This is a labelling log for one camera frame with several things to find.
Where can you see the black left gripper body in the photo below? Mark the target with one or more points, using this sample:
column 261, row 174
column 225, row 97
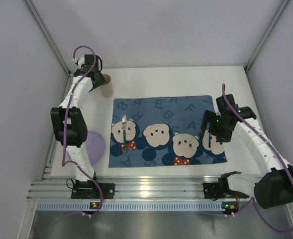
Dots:
column 98, row 78

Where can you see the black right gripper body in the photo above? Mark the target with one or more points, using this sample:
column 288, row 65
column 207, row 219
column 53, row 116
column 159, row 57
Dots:
column 209, row 120

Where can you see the beige cup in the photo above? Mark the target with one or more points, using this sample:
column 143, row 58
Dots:
column 107, row 89

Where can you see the blue handled fork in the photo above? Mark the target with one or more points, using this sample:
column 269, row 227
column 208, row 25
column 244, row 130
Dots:
column 124, row 124

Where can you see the blue cartoon bear placemat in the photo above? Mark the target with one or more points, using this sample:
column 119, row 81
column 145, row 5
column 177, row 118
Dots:
column 162, row 131

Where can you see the blue metal spoon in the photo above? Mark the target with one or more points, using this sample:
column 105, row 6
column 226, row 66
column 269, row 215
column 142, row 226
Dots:
column 209, row 140

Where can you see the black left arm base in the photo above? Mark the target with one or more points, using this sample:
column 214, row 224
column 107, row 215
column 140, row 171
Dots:
column 88, row 190

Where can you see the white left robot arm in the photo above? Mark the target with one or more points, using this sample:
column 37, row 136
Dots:
column 68, row 123

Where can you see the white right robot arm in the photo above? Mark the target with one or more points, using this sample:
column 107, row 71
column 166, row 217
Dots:
column 273, row 186

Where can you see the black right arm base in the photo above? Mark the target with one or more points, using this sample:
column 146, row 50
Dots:
column 220, row 189

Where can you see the purple plate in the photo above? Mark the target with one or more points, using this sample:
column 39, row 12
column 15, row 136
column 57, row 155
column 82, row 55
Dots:
column 95, row 146

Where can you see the left aluminium frame post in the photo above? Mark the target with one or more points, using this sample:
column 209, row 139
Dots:
column 46, row 34

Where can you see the aluminium frame post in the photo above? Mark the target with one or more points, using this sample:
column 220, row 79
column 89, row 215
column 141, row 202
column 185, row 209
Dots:
column 267, row 33
column 46, row 34

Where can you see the aluminium front rail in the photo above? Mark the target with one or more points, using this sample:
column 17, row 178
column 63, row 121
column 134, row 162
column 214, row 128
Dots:
column 131, row 188

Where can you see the perforated grey cable duct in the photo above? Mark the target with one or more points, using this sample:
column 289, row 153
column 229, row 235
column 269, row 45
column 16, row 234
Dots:
column 136, row 206

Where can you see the right aluminium frame post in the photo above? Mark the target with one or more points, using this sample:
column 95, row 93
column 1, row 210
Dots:
column 267, row 33

